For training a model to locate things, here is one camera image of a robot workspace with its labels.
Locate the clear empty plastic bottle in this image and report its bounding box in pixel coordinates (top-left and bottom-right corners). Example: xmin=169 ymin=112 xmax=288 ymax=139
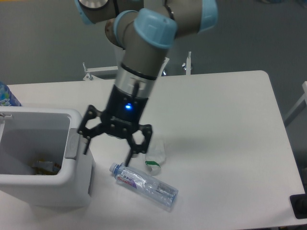
xmin=109 ymin=163 xmax=178 ymax=209

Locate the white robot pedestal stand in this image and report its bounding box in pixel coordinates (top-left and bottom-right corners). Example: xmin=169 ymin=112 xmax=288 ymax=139
xmin=83 ymin=46 xmax=193 ymax=81

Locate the crumpled white paper cup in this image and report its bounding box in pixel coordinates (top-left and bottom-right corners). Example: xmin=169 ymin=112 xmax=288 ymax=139
xmin=145 ymin=138 xmax=166 ymax=176

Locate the white push-button trash can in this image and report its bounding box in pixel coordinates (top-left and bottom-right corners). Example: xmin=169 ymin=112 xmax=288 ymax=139
xmin=0 ymin=107 xmax=95 ymax=207

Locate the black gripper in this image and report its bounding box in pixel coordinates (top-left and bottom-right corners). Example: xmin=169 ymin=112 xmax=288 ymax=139
xmin=77 ymin=85 xmax=154 ymax=167

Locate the trash inside can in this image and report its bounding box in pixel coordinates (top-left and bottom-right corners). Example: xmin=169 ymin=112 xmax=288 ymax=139
xmin=27 ymin=157 xmax=62 ymax=175

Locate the blue labelled bottle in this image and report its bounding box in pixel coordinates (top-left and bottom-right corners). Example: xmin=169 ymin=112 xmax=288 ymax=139
xmin=0 ymin=82 xmax=22 ymax=106

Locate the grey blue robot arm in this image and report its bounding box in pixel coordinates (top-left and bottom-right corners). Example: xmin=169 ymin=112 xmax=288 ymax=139
xmin=75 ymin=0 xmax=218 ymax=166

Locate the black clamp at table edge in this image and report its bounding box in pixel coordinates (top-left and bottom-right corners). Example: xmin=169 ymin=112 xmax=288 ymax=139
xmin=290 ymin=194 xmax=307 ymax=219

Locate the white frame at right edge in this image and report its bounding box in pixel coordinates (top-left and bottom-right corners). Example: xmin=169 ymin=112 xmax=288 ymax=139
xmin=283 ymin=81 xmax=307 ymax=127

